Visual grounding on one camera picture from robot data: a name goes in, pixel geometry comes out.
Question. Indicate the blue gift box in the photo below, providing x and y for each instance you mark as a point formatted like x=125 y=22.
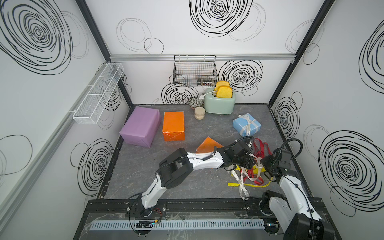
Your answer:
x=237 y=122

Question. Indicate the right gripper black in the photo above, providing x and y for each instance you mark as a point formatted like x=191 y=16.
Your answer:
x=265 y=160

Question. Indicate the patterned ceramic bowl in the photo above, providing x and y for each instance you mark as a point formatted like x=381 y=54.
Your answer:
x=195 y=102

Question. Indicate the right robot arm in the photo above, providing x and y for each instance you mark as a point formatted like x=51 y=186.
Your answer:
x=294 y=211

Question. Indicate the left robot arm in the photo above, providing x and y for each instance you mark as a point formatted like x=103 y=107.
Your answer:
x=174 y=169

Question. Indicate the spice jars in basket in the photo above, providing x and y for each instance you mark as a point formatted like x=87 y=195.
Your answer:
x=203 y=83

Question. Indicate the rear yellow sponge toast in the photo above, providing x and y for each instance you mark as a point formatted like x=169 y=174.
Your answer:
x=221 y=84

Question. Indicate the small jar with beige lid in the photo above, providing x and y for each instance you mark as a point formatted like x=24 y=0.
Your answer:
x=199 y=113

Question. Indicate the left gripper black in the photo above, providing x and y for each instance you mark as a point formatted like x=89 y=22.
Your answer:
x=248 y=162

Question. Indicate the mint green toaster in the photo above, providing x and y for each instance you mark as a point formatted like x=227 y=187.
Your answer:
x=215 y=105

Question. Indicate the purple gift box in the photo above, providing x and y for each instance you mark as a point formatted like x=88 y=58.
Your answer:
x=141 y=127

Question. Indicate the black wire basket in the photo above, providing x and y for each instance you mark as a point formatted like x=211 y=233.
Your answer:
x=189 y=68

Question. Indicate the front yellow sponge toast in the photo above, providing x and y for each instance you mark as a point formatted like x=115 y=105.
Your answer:
x=225 y=92

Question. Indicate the white mesh wall shelf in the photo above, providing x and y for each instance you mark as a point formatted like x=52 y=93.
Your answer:
x=95 y=102

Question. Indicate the grey slotted cable duct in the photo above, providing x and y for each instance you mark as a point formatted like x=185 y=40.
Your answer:
x=218 y=224

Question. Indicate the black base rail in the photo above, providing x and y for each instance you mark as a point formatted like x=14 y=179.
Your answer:
x=251 y=207

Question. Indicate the yellow sponge toast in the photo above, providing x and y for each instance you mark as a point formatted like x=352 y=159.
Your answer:
x=221 y=84
x=225 y=92

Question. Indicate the orange box red ribbon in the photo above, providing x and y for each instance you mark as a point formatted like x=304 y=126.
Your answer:
x=174 y=126

